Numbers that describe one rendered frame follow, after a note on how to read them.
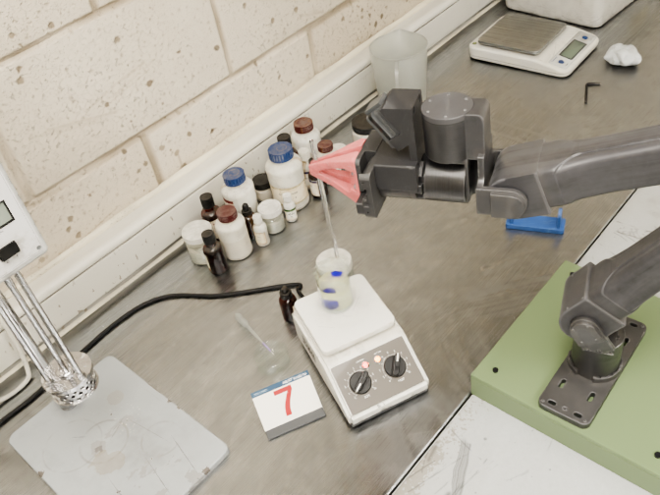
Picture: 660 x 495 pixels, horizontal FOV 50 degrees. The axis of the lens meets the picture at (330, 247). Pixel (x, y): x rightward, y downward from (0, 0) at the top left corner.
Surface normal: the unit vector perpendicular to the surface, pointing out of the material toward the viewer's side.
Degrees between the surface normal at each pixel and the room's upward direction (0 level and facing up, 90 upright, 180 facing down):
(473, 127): 90
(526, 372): 0
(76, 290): 90
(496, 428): 0
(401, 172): 90
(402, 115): 90
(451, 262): 0
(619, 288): 80
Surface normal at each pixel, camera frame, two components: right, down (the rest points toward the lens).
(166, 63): 0.75, 0.36
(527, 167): -0.44, -0.73
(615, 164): -0.36, 0.63
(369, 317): -0.14, -0.73
